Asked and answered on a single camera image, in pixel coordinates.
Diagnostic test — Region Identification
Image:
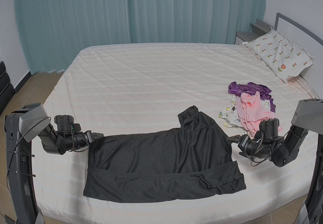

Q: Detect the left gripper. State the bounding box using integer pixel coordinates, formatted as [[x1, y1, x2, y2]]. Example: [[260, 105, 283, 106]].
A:
[[64, 130, 94, 153]]

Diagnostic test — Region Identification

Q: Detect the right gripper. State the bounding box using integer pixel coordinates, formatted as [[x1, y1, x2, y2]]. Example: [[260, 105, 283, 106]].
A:
[[238, 134, 274, 161]]

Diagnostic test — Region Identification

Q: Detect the black T-shirt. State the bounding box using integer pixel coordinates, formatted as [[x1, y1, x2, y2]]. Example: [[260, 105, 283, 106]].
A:
[[83, 105, 247, 204]]

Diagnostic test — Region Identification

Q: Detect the bed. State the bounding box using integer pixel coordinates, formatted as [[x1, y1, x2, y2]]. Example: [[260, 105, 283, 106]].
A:
[[30, 12, 323, 222]]

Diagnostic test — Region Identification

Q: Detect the pink garment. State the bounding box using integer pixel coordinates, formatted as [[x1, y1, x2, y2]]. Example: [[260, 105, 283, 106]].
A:
[[235, 92, 283, 139]]

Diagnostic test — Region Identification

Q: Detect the white printed garment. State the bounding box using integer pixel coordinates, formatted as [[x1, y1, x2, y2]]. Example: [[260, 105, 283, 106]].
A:
[[218, 97, 249, 137]]

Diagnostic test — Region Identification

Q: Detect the purple garment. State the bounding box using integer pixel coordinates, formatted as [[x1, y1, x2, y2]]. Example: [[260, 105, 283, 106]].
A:
[[228, 82, 277, 112]]

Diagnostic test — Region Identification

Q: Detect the black chest of drawers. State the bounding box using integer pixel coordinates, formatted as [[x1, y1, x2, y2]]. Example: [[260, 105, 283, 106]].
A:
[[0, 61, 15, 112]]

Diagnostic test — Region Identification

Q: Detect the white printed pillow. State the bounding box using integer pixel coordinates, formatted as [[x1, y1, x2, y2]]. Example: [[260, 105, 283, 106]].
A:
[[243, 26, 314, 84]]

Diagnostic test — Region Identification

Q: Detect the grey bedside table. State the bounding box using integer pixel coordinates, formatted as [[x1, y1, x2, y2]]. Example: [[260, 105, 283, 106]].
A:
[[236, 18, 274, 45]]

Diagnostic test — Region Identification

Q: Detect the blue-green curtain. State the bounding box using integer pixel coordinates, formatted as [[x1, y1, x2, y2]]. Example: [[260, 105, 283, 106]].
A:
[[15, 0, 268, 74]]

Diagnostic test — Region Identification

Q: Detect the black cable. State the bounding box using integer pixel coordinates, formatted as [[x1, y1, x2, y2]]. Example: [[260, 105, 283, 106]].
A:
[[17, 116, 51, 143]]

